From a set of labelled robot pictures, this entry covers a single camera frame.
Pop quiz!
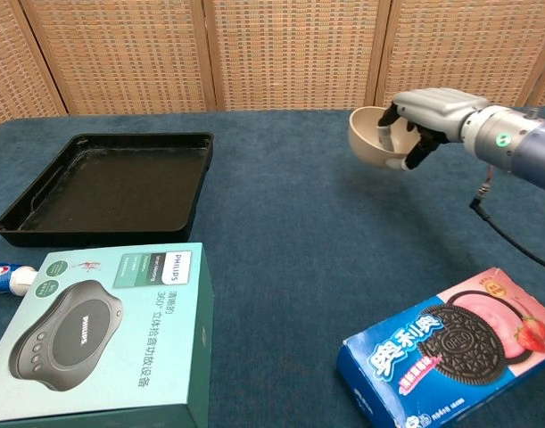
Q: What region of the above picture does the blue table cloth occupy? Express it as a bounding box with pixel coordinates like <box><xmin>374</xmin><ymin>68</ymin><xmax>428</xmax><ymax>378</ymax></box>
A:
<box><xmin>0</xmin><ymin>105</ymin><xmax>545</xmax><ymax>428</ymax></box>

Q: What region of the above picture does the teal Philips speaker box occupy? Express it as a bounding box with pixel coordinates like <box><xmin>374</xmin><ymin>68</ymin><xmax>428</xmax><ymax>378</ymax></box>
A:
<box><xmin>0</xmin><ymin>242</ymin><xmax>215</xmax><ymax>428</ymax></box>

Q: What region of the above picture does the white ceramic bowl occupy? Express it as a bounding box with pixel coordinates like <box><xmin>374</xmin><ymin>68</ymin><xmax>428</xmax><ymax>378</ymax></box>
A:
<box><xmin>347</xmin><ymin>105</ymin><xmax>422</xmax><ymax>171</ymax></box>

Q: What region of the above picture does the woven folding screen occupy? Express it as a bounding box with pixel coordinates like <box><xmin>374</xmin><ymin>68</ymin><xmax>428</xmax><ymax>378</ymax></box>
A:
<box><xmin>0</xmin><ymin>0</ymin><xmax>545</xmax><ymax>131</ymax></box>

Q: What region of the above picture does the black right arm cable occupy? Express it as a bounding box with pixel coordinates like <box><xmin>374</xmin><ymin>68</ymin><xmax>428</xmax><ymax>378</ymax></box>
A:
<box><xmin>469</xmin><ymin>165</ymin><xmax>545</xmax><ymax>269</ymax></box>

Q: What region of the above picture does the blue pink Oreo box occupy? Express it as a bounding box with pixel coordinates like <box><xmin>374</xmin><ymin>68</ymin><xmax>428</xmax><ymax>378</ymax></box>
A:
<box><xmin>334</xmin><ymin>266</ymin><xmax>545</xmax><ymax>428</ymax></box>

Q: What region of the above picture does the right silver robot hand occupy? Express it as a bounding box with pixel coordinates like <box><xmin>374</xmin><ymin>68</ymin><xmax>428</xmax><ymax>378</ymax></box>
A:
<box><xmin>376</xmin><ymin>87</ymin><xmax>491</xmax><ymax>172</ymax></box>

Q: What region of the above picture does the blue toothpaste tube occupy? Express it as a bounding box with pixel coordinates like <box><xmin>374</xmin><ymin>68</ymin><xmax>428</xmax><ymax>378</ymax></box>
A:
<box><xmin>0</xmin><ymin>260</ymin><xmax>38</xmax><ymax>296</ymax></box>

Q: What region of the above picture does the black rectangular tray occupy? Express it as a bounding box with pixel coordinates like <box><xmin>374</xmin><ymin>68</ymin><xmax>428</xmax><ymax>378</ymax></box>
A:
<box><xmin>0</xmin><ymin>131</ymin><xmax>215</xmax><ymax>248</ymax></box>

